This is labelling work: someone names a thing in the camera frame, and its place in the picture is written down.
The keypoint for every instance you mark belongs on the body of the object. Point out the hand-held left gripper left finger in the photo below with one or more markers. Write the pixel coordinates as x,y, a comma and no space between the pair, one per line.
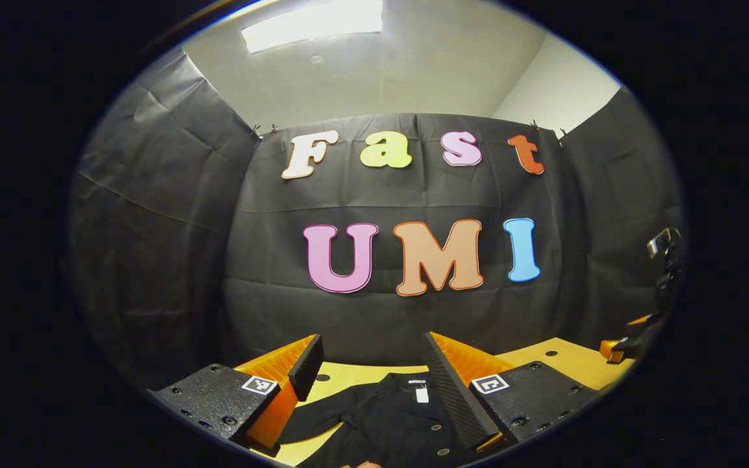
308,367

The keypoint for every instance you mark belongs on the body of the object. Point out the ceiling light panel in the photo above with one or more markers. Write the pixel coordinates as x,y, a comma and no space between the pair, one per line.
313,23

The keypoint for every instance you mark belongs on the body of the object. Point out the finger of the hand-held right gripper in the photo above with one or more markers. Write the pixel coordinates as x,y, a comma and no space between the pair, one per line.
612,350

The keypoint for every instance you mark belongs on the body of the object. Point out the black button-up jacket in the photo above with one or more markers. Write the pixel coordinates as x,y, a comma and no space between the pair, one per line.
387,422

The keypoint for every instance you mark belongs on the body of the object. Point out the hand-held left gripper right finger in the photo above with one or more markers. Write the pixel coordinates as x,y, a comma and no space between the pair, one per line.
456,396

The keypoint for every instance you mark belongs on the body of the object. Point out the black backdrop cloth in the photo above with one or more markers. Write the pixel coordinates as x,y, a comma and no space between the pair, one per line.
381,318

